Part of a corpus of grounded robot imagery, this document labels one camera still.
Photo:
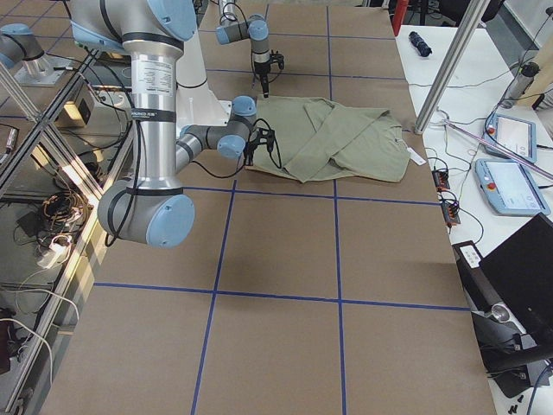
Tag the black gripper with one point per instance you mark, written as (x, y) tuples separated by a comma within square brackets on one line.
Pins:
[(261, 69), (249, 152)]

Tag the olive green long-sleeve shirt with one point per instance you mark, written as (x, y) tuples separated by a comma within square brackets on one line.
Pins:
[(321, 140)]

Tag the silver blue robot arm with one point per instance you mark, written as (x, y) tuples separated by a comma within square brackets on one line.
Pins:
[(175, 113), (234, 26)]

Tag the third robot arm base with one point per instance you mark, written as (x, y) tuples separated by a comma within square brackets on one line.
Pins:
[(26, 61)]

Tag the white paper price tag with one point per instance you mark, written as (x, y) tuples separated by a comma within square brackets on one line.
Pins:
[(415, 157)]

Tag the folded dark blue umbrella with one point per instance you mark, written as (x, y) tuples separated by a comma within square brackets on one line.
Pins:
[(420, 44)]

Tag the orange black circuit board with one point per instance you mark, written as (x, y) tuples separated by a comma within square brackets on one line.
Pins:
[(440, 178)]

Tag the far blue teach pendant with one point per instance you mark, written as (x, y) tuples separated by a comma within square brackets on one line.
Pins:
[(513, 134)]

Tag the blue teach pendant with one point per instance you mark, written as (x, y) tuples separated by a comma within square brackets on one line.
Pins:
[(513, 134), (509, 188)]

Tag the near blue teach pendant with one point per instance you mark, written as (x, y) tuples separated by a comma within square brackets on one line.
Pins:
[(509, 188)]

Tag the grey water bottle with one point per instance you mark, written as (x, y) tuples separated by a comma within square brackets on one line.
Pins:
[(520, 83)]

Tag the black laptop computer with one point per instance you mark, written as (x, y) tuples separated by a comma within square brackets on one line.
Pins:
[(517, 273)]

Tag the aluminium frame post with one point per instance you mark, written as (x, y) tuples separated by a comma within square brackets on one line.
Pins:
[(463, 35)]

